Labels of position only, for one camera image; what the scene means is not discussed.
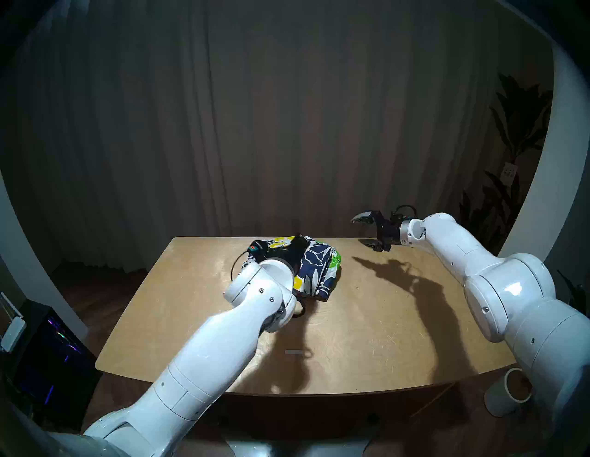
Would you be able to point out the white robot torso base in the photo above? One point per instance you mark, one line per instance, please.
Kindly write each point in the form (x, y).
(299, 449)

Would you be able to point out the small white box device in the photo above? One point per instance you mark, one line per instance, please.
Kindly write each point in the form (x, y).
(13, 334)

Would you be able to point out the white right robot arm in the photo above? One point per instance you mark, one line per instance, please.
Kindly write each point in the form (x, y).
(498, 285)

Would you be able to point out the white cylindrical plant pot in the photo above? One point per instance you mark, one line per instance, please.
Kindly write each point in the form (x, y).
(500, 398)

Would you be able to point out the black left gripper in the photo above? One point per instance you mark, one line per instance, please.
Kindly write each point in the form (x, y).
(286, 253)

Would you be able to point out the black computer tower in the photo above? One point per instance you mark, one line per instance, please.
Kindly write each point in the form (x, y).
(50, 354)

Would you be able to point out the tall dark leafy plant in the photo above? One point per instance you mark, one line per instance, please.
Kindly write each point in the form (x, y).
(521, 120)

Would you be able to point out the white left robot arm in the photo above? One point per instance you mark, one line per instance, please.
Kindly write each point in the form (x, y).
(212, 350)

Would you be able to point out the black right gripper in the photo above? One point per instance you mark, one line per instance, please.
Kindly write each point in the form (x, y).
(386, 230)

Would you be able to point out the floral print shorts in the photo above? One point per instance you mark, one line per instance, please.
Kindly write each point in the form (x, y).
(318, 272)

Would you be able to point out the dark plant in pot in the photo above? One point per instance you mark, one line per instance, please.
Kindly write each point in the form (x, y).
(574, 292)

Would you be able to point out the white paper plant tag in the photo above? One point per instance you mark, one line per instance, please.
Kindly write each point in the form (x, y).
(509, 174)

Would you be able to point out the grey shorts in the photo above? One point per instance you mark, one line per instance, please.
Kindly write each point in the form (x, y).
(244, 263)

